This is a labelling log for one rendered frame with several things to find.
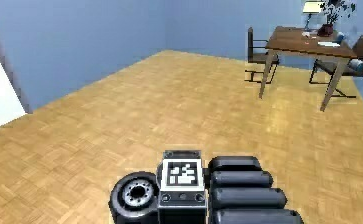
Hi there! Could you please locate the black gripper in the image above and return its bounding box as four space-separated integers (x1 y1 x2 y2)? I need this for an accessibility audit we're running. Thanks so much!
108 170 161 224

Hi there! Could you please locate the dark brown chair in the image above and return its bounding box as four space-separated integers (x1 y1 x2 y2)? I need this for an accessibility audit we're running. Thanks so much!
244 26 281 85

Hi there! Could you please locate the white room door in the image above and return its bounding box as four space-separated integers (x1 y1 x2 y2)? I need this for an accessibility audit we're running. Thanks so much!
0 39 27 132

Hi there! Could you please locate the brown wooden table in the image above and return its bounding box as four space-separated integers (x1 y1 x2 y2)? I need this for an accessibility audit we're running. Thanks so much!
258 25 358 113

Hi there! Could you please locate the white flat book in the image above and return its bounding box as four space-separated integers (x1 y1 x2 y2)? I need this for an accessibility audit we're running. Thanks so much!
317 40 342 48

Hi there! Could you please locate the house plant in red pot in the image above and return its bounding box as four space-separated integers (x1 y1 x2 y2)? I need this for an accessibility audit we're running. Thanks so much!
316 0 357 38

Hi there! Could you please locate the white table lamp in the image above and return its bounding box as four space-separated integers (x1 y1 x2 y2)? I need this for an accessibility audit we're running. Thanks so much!
301 0 324 33

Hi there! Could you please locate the brown chair with blue cushion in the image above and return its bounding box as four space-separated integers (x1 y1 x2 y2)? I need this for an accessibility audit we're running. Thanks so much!
308 34 363 100

